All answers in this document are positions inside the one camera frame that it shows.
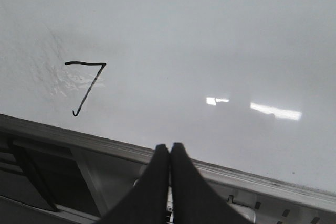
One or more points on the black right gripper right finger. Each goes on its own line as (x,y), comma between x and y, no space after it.
(194,201)

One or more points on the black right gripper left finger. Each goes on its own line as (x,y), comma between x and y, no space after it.
(146,202)

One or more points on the white whiteboard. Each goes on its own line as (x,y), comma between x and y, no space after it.
(245,84)

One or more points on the grey aluminium whiteboard frame rail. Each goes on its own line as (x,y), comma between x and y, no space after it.
(268,190)

